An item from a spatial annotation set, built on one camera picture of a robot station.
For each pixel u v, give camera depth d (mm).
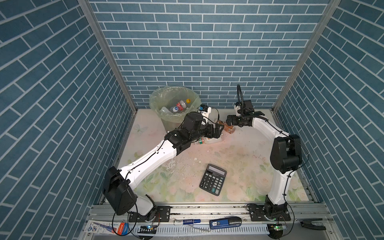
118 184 394
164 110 897
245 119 722
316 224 720
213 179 828
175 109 935
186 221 706
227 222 679
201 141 963
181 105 1010
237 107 890
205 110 631
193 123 534
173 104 1016
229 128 1021
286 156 528
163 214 741
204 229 705
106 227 693
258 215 735
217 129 634
